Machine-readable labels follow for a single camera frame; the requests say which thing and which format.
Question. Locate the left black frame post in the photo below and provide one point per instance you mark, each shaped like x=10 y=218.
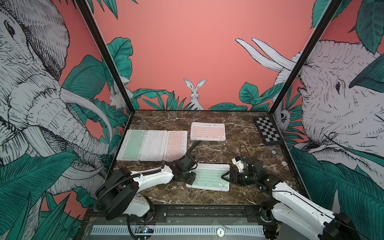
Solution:
x=99 y=40

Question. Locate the right black frame post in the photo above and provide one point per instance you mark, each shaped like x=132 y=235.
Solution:
x=324 y=21

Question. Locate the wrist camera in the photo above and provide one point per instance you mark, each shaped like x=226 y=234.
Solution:
x=187 y=163
x=248 y=164

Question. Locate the round silver lock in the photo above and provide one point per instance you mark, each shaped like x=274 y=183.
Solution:
x=220 y=232

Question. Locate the small electronics board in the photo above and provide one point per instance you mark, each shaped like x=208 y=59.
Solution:
x=145 y=230

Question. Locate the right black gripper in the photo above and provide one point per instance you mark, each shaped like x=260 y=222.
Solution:
x=234 y=173

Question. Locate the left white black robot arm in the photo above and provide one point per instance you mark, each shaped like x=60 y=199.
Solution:
x=119 y=194

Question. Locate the white keyboard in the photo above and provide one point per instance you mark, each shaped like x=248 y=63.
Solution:
x=154 y=146

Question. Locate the black frame post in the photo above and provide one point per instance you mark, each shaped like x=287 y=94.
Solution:
x=324 y=21
x=99 y=40

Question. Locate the black white checkerboard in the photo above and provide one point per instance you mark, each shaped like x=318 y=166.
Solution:
x=268 y=131

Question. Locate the white slotted cable duct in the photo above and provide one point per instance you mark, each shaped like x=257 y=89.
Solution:
x=170 y=230

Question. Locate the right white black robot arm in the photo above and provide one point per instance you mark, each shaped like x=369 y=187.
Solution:
x=289 y=207

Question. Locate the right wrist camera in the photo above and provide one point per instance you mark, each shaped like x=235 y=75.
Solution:
x=248 y=164

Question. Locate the black front mounting rail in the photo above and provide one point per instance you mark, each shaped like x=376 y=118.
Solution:
x=210 y=210

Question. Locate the green keyboard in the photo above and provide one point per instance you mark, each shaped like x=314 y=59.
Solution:
x=209 y=177
x=132 y=145

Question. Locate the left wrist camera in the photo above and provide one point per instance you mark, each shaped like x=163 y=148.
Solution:
x=187 y=163

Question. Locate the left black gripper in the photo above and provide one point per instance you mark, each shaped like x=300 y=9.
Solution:
x=191 y=181

